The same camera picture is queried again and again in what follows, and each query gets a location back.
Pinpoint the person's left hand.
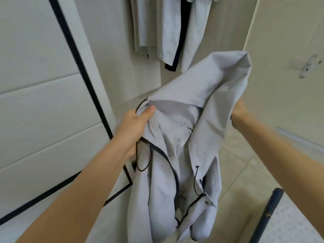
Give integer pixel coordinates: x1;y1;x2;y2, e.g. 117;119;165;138
114;105;156;160

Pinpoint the white bed dark blue edge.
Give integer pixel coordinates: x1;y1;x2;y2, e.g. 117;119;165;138
249;188;324;243

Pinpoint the hanging grey garment dark trim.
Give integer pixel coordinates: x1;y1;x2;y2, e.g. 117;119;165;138
156;0;215;73

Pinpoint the person's right hand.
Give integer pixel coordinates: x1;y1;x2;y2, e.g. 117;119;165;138
231;97;248;127

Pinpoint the person's right forearm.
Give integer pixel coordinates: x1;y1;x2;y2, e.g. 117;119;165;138
232;112;324;227

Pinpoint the hanging light grey garment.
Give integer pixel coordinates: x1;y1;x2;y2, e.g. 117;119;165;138
130;0;162;60

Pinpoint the white padded headboard black trim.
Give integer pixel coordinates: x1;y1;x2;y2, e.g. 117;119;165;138
0;0;134;243

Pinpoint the cream door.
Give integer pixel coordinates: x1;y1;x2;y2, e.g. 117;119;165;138
242;0;324;147

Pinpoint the person's left forearm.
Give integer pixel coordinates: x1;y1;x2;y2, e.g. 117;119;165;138
15;135;132;243

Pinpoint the silver door handle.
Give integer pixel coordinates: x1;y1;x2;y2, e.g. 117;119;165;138
289;55;318;79

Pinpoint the light grey hooded jacket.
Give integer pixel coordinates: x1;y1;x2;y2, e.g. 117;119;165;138
127;50;253;243

